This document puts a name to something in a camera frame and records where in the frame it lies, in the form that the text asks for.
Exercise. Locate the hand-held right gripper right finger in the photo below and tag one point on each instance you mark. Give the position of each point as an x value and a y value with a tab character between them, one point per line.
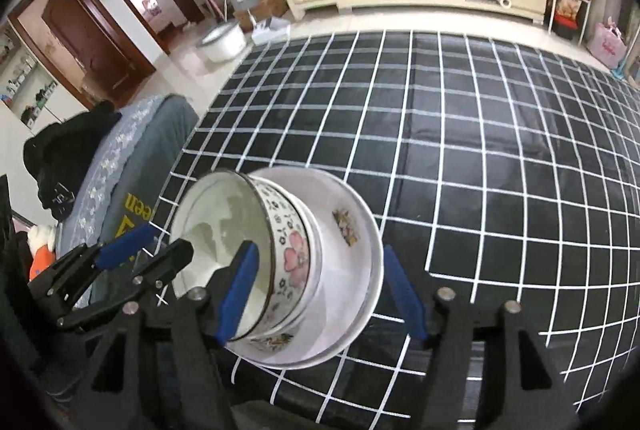
402	295

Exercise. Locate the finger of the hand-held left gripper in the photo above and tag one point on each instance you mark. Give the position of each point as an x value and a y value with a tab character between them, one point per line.
167	262
127	245

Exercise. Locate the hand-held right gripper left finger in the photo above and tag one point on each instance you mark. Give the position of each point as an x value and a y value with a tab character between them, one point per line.
240	295

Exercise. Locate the flower-patterned bowl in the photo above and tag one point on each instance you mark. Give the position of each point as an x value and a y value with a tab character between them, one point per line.
285	255

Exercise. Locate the large white pink-flower plate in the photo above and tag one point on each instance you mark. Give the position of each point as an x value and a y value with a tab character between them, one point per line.
376	240

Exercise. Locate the orange white cloth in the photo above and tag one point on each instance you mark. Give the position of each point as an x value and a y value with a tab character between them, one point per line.
41	255

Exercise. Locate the black cloth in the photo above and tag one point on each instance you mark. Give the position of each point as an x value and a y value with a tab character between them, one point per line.
70	160

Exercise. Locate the black white checked tablecloth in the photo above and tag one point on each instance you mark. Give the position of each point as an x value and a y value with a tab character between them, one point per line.
475	160

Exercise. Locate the dark brown door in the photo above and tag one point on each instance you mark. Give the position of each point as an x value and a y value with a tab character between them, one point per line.
85	40

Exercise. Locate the white mop bucket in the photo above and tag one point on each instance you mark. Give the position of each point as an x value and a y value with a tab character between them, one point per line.
222	43

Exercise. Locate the white dustpan box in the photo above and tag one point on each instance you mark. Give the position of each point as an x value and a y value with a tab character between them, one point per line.
270	30

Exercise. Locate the cardboard boxes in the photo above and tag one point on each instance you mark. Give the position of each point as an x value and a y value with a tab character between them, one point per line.
265	5

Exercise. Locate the pink bag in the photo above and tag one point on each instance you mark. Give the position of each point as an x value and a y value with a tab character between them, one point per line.
606	45

